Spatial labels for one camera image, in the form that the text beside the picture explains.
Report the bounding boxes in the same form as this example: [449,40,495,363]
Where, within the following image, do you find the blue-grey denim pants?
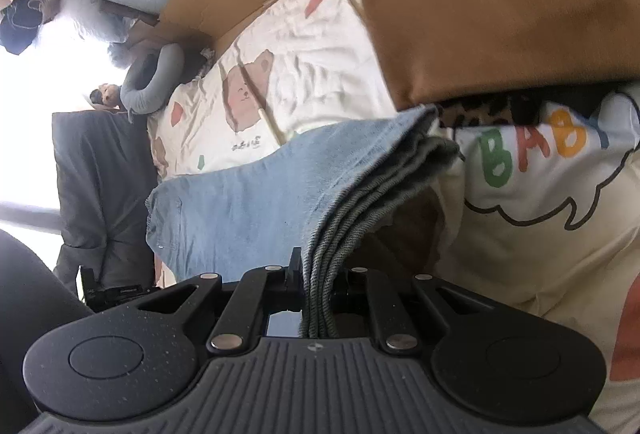
[146,105,459,339]

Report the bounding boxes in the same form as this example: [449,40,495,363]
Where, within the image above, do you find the dark grey pillow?
[52,111,157,291]

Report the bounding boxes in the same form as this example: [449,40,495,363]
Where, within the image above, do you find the brown teddy bear toy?
[89,84,122,110]

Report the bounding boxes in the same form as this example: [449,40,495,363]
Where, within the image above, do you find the grey U-shaped neck pillow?
[119,44,184,115]

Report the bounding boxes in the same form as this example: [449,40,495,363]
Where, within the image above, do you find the cream bear-print quilt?
[148,0,639,433]

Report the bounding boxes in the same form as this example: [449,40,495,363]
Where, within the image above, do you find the black white patterned blanket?
[436,87,611,128]

